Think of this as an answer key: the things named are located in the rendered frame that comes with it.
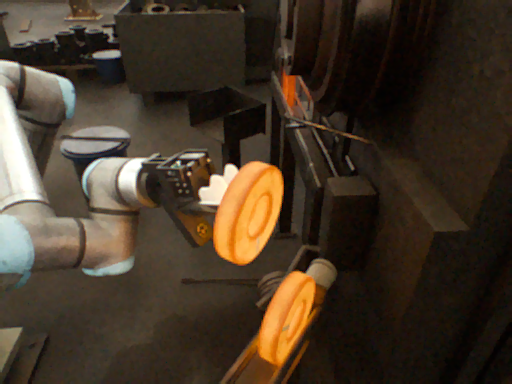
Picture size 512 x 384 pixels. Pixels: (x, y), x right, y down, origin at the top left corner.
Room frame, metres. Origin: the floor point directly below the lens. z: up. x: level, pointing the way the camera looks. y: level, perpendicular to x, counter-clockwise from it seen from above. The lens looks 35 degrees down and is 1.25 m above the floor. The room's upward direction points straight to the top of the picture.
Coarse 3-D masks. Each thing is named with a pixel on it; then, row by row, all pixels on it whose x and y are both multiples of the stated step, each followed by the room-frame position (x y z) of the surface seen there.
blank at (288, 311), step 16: (288, 288) 0.40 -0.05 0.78; (304, 288) 0.42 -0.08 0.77; (272, 304) 0.38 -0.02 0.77; (288, 304) 0.38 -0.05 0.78; (304, 304) 0.43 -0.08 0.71; (272, 320) 0.36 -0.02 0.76; (288, 320) 0.37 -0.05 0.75; (304, 320) 0.43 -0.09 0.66; (272, 336) 0.35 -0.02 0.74; (288, 336) 0.39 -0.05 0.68; (272, 352) 0.34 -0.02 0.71
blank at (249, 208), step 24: (264, 168) 0.45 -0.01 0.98; (240, 192) 0.41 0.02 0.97; (264, 192) 0.45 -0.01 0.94; (216, 216) 0.39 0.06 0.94; (240, 216) 0.39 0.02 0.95; (264, 216) 0.46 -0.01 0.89; (216, 240) 0.38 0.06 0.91; (240, 240) 0.39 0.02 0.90; (264, 240) 0.45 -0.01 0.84; (240, 264) 0.39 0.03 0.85
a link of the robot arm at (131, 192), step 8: (136, 160) 0.57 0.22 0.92; (128, 168) 0.55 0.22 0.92; (136, 168) 0.54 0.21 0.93; (120, 176) 0.55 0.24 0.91; (128, 176) 0.54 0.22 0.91; (136, 176) 0.53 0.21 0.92; (120, 184) 0.54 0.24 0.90; (128, 184) 0.53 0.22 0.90; (136, 184) 0.52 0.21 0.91; (120, 192) 0.53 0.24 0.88; (128, 192) 0.52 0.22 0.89; (136, 192) 0.52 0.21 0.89; (128, 200) 0.53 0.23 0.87; (136, 200) 0.52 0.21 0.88; (144, 200) 0.52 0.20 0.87; (152, 208) 0.53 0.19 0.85
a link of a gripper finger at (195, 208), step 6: (186, 204) 0.46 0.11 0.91; (192, 204) 0.46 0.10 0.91; (198, 204) 0.46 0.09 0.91; (204, 204) 0.45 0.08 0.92; (210, 204) 0.45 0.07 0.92; (216, 204) 0.44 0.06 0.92; (186, 210) 0.46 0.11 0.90; (192, 210) 0.45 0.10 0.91; (198, 210) 0.45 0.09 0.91; (204, 210) 0.44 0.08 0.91; (210, 210) 0.44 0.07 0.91; (216, 210) 0.44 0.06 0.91
